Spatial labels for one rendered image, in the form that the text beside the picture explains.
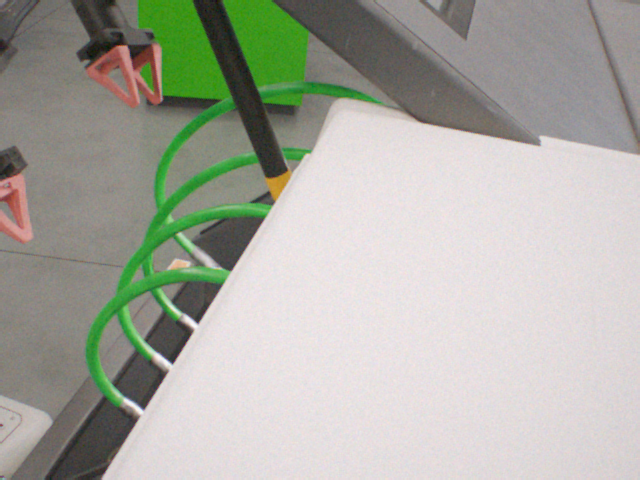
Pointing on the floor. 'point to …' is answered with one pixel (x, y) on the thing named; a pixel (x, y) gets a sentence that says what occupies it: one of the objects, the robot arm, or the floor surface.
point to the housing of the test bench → (621, 49)
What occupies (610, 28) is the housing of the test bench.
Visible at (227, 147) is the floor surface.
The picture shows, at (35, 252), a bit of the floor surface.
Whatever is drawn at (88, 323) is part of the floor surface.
